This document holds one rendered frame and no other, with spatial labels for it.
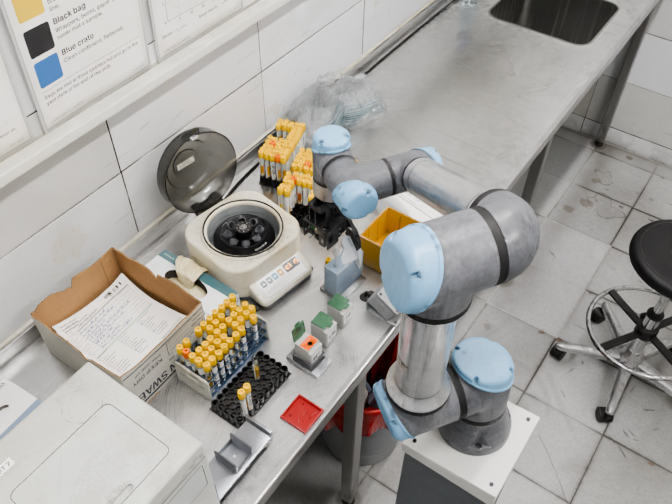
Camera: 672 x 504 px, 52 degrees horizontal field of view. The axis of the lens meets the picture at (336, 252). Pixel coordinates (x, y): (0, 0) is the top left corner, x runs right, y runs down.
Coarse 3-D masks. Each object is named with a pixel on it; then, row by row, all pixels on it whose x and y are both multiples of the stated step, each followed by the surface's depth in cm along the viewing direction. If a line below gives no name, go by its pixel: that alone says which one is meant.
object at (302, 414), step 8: (296, 400) 150; (304, 400) 150; (288, 408) 148; (296, 408) 149; (304, 408) 149; (312, 408) 149; (320, 408) 148; (280, 416) 147; (288, 416) 147; (296, 416) 147; (304, 416) 147; (312, 416) 147; (296, 424) 146; (304, 424) 146; (312, 424) 146; (304, 432) 144
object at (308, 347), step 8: (304, 336) 152; (312, 336) 152; (296, 344) 151; (304, 344) 151; (312, 344) 151; (320, 344) 152; (296, 352) 153; (304, 352) 151; (312, 352) 150; (320, 352) 153; (312, 360) 152
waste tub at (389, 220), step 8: (392, 208) 177; (384, 216) 178; (392, 216) 179; (400, 216) 177; (408, 216) 175; (376, 224) 176; (384, 224) 181; (392, 224) 180; (400, 224) 179; (408, 224) 177; (368, 232) 174; (376, 232) 178; (384, 232) 183; (368, 240) 169; (376, 240) 181; (368, 248) 171; (376, 248) 170; (368, 256) 174; (376, 256) 172; (368, 264) 176; (376, 264) 174
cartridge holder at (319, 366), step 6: (294, 348) 158; (288, 354) 157; (294, 354) 154; (324, 354) 155; (294, 360) 155; (300, 360) 153; (318, 360) 154; (324, 360) 156; (330, 360) 156; (300, 366) 155; (306, 366) 153; (312, 366) 152; (318, 366) 154; (324, 366) 155; (306, 372) 155; (312, 372) 153; (318, 372) 153
